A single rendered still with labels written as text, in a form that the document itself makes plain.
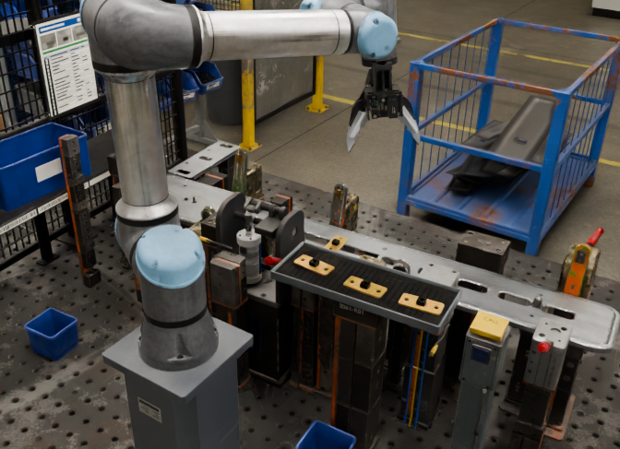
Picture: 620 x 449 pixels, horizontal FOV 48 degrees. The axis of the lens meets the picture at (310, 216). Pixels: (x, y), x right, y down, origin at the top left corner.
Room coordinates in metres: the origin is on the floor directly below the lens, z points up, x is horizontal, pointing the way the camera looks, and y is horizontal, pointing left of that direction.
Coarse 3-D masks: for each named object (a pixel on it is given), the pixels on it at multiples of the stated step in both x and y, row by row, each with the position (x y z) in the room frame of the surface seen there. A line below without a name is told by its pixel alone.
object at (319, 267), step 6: (300, 258) 1.24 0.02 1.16; (306, 258) 1.24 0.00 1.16; (312, 258) 1.24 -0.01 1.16; (300, 264) 1.22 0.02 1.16; (306, 264) 1.22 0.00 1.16; (312, 264) 1.21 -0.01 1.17; (318, 264) 1.22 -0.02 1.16; (324, 264) 1.22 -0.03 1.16; (312, 270) 1.20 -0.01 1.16; (318, 270) 1.20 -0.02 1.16; (324, 270) 1.20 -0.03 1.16; (330, 270) 1.20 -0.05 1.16
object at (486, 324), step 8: (480, 312) 1.07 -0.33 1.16; (480, 320) 1.05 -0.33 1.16; (488, 320) 1.05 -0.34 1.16; (496, 320) 1.05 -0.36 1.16; (504, 320) 1.05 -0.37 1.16; (472, 328) 1.02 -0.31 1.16; (480, 328) 1.02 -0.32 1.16; (488, 328) 1.02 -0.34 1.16; (496, 328) 1.02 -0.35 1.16; (504, 328) 1.02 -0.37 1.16; (488, 336) 1.01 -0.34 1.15; (496, 336) 1.00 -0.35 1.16
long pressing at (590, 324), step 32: (192, 192) 1.85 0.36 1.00; (224, 192) 1.85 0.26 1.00; (192, 224) 1.66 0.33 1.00; (320, 224) 1.67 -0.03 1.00; (384, 256) 1.51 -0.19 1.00; (416, 256) 1.51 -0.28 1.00; (512, 288) 1.38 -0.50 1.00; (544, 288) 1.39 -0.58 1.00; (512, 320) 1.25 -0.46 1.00; (576, 320) 1.26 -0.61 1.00; (608, 320) 1.26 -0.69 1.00
